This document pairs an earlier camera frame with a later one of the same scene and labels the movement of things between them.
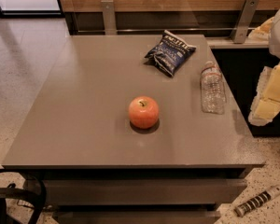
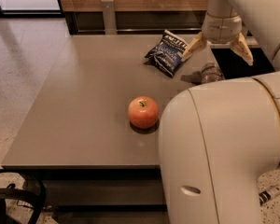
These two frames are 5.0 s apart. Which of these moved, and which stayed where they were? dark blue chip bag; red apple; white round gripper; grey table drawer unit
Moved: white round gripper
Stayed: red apple; dark blue chip bag; grey table drawer unit
